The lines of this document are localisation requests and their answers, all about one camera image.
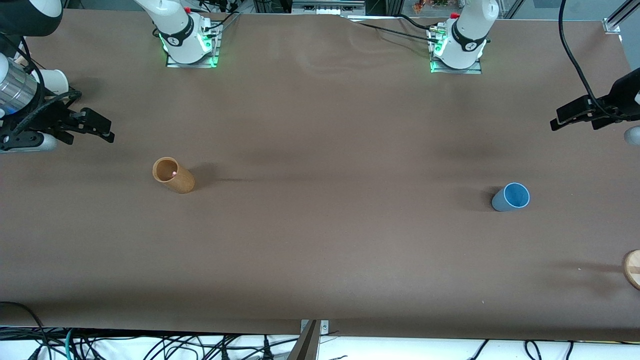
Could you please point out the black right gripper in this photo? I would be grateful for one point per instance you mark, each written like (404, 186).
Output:
(44, 118)

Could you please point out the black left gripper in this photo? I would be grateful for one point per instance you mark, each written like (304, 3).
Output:
(621, 93)

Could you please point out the blue plastic cup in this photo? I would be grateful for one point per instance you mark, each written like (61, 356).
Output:
(501, 202)

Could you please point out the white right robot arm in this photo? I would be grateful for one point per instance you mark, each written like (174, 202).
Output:
(175, 27)

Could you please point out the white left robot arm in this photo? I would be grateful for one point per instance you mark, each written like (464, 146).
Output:
(470, 30)

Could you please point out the white paper cup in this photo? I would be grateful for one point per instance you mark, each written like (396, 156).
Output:
(55, 80)

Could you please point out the bamboo chopstick holder cup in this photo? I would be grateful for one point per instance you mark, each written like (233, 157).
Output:
(182, 183)

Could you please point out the round wooden disc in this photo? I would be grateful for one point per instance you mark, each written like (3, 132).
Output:
(634, 270)

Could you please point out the brown table cover sheet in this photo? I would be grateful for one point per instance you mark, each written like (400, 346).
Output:
(320, 250)

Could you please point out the grey equipment box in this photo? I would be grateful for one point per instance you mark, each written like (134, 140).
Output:
(327, 7)

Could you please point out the dark brown slanted bar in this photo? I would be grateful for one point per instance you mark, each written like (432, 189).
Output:
(306, 347)

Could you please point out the aluminium frame profile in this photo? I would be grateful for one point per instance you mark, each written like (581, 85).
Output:
(617, 21)

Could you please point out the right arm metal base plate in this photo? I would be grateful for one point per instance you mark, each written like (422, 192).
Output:
(216, 46)

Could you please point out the small metal bracket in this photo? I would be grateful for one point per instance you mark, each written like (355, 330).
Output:
(325, 327)

